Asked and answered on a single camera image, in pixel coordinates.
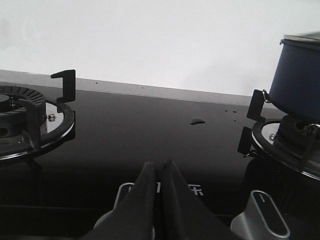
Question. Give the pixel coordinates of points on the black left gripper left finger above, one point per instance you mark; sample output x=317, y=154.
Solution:
x=132, y=219

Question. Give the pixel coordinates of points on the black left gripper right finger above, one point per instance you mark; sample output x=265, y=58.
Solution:
x=183, y=216

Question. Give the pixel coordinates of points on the blue cooking pot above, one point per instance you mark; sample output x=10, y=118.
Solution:
x=295, y=88

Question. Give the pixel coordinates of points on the glass lid with blue knob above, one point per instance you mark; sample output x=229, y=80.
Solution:
x=312, y=37

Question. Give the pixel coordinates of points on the silver left stove knob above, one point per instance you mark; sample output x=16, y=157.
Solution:
x=123, y=191

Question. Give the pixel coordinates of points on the silver stove knob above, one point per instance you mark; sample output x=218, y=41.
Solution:
x=123, y=191
x=260, y=220

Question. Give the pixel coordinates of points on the silver right stove knob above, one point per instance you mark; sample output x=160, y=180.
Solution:
x=260, y=220

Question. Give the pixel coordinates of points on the black glass gas stove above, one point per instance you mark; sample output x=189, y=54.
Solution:
x=60, y=192

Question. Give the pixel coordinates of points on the right burner with grate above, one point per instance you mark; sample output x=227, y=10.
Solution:
x=290, y=141

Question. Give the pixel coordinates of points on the burner with grate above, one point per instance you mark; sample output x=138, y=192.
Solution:
x=290, y=141
x=31, y=122

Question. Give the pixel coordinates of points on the left burner with grate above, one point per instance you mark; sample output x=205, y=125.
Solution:
x=31, y=122

